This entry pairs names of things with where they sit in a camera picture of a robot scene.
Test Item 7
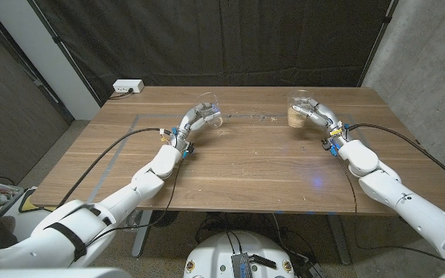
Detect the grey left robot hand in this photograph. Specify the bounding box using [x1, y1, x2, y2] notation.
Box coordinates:
[168, 102, 223, 151]

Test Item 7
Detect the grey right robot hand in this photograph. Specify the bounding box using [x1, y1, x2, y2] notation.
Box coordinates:
[292, 97, 345, 142]

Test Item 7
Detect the larger clear plastic cup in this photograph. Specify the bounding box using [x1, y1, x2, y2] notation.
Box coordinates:
[286, 89, 313, 129]

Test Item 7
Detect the brown sugar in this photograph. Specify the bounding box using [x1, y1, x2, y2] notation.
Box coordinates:
[287, 107, 307, 129]

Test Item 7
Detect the smaller clear plastic cup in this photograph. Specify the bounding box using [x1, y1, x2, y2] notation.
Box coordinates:
[194, 91, 224, 130]

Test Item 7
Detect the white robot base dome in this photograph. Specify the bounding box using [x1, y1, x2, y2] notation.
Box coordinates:
[182, 230, 296, 278]

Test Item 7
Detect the grey tape outline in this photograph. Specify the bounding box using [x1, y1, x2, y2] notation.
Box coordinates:
[87, 113, 413, 205]

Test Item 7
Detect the white power strip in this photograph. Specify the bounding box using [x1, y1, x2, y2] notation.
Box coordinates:
[112, 79, 145, 94]

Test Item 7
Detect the black backdrop curtain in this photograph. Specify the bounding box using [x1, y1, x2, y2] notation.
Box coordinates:
[27, 0, 399, 105]

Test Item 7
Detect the black round floor object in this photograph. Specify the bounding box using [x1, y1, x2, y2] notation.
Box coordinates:
[149, 210, 179, 228]

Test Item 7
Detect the black backdrop stand pole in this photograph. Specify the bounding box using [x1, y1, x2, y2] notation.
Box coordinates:
[356, 0, 400, 88]
[26, 0, 104, 108]

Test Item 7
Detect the grey table leg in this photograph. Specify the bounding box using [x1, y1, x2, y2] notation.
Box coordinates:
[326, 214, 352, 266]
[131, 209, 154, 258]

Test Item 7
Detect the grey finned electronics box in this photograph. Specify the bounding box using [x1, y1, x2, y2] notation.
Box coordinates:
[230, 253, 253, 278]

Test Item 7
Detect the black flat plate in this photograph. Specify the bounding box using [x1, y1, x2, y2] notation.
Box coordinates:
[250, 254, 277, 270]

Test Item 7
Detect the yellow and black object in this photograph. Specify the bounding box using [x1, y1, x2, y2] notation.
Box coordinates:
[18, 188, 59, 213]

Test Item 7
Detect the dark brown door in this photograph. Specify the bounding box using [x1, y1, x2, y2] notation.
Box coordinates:
[0, 7, 75, 186]

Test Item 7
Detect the black power strip cable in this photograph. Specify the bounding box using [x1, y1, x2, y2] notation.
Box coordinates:
[108, 88, 134, 100]

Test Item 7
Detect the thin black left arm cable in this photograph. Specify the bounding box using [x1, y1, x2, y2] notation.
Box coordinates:
[85, 156, 187, 246]

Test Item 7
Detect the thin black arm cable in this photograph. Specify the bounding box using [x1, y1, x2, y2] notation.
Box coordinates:
[85, 156, 187, 246]
[334, 154, 445, 270]

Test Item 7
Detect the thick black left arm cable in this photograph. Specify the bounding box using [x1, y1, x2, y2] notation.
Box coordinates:
[57, 127, 173, 209]

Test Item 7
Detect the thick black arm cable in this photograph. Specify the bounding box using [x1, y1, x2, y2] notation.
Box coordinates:
[57, 127, 173, 209]
[345, 123, 445, 191]

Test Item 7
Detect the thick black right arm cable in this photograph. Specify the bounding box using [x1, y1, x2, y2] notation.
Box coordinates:
[345, 123, 445, 191]

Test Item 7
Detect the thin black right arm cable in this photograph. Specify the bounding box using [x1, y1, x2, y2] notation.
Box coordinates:
[334, 154, 445, 270]

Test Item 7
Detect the black floor cable bundle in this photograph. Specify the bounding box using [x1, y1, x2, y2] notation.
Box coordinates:
[194, 211, 281, 245]

